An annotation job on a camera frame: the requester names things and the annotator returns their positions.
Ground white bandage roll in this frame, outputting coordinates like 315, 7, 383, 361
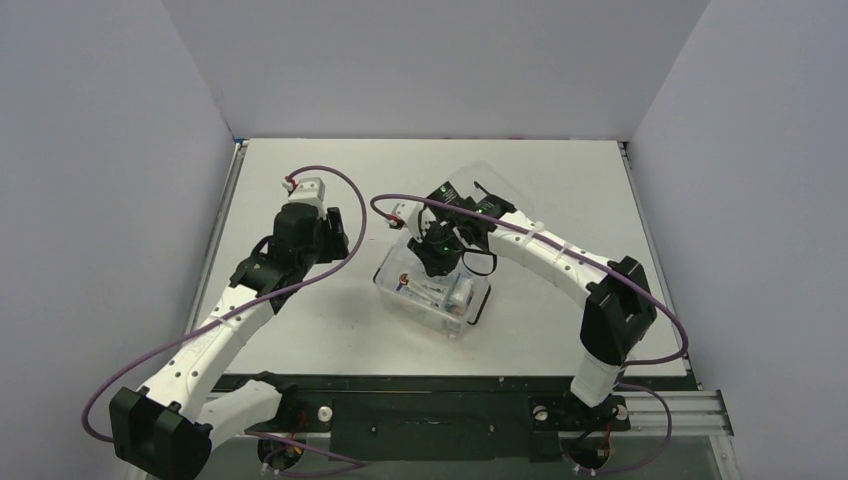
446, 277, 474, 316

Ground clear plastic divider tray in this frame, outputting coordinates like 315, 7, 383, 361
387, 265, 491, 334

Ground blue white wipe packets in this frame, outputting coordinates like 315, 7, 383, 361
405, 282, 444, 307

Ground clear plastic box lid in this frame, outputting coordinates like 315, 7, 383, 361
446, 160, 535, 214

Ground clear plastic medicine box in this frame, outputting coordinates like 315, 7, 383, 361
372, 233, 492, 339

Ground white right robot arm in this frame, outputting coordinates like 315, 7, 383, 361
387, 182, 658, 427

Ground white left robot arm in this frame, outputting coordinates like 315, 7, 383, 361
109, 202, 349, 479

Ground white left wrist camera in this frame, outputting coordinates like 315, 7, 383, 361
282, 177, 327, 218

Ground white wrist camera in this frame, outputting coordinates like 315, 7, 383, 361
282, 177, 327, 218
387, 201, 424, 236

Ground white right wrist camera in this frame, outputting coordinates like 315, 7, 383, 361
387, 201, 424, 236

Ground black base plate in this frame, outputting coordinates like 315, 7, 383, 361
165, 374, 700, 463

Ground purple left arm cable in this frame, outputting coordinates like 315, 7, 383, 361
80, 165, 369, 478

